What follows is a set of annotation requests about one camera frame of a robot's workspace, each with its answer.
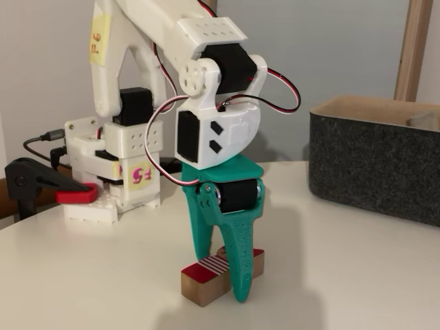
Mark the teal gripper black servo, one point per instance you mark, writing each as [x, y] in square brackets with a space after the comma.
[237, 198]

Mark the red cat wooden block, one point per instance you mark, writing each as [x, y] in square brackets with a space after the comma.
[199, 285]

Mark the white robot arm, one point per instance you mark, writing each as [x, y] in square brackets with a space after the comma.
[137, 20]

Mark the dark grey felt basket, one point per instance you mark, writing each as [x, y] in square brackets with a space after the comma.
[371, 165]

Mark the yellow sticker marked F5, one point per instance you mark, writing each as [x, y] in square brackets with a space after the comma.
[141, 176]

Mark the black clamp with red pad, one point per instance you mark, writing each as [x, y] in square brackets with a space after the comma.
[41, 178]

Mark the pale grey panel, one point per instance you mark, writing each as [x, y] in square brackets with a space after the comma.
[326, 51]

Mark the pale beige block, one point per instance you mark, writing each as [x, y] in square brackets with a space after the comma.
[423, 120]

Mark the yellow sticker marked F6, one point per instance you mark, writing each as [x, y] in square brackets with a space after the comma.
[99, 38]

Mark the light wooden post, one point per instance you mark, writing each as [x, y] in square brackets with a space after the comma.
[410, 51]

